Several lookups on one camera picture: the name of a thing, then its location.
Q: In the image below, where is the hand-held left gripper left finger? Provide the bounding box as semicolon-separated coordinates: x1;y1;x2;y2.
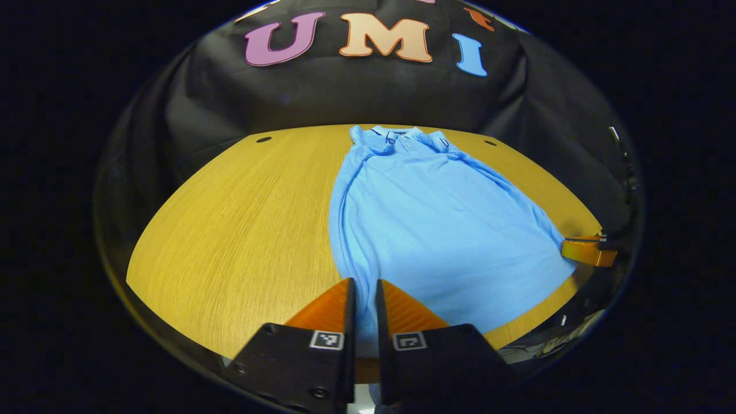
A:
227;278;357;414

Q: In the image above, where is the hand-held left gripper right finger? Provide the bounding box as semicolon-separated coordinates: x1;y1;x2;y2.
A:
375;279;519;414

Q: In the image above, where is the light blue polo T-shirt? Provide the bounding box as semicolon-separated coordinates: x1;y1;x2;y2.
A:
328;125;578;414

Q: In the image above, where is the person's patterned clothing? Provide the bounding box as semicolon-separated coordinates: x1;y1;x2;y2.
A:
499;309;608;365

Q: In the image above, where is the black backdrop cloth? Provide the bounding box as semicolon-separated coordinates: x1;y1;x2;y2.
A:
95;0;642;242

